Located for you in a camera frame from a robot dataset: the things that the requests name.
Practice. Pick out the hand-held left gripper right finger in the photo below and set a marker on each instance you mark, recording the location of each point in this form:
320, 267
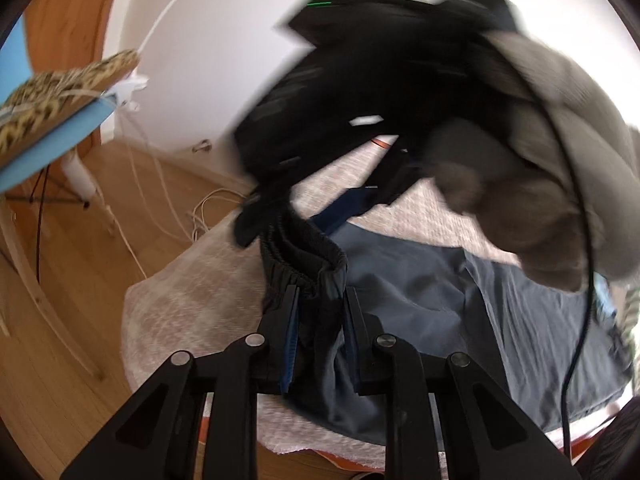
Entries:
352, 330

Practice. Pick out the wooden door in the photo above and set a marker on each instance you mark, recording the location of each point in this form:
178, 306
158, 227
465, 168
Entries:
65, 25

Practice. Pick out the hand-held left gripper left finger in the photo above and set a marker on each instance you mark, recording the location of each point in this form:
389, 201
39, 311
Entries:
291, 330

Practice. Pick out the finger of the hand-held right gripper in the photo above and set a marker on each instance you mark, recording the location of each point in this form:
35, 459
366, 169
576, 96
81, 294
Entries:
250, 222
345, 210

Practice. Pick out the metal door stop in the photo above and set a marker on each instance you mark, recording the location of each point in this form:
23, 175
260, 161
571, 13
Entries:
202, 146

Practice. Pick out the white clamp desk lamp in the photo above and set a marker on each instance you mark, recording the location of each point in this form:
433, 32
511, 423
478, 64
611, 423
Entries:
165, 15

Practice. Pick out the blue chair with wooden legs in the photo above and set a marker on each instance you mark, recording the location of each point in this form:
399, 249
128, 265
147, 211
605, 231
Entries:
50, 150

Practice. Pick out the dark grey pants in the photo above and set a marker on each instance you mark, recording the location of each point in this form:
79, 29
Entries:
400, 285

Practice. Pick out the leopard print cloth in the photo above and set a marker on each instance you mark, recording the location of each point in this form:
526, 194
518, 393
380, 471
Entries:
55, 90

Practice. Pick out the checked beige blanket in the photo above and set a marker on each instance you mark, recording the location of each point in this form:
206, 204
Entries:
200, 300

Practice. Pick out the person's right hand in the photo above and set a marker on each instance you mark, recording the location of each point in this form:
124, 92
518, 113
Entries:
550, 150

